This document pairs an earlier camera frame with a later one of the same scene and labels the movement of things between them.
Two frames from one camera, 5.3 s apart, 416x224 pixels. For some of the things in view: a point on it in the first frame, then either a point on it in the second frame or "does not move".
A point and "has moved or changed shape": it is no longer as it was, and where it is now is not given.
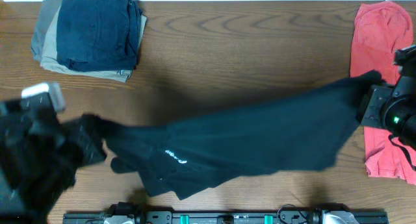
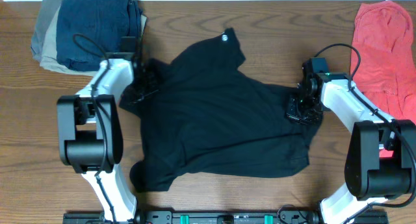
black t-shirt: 301,135 has moved or changed shape
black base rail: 129,213 does not move
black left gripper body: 79,141 -> 147,87
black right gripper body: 371,106 -> 299,111
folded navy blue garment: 97,32 does not move
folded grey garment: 49,10 does not move
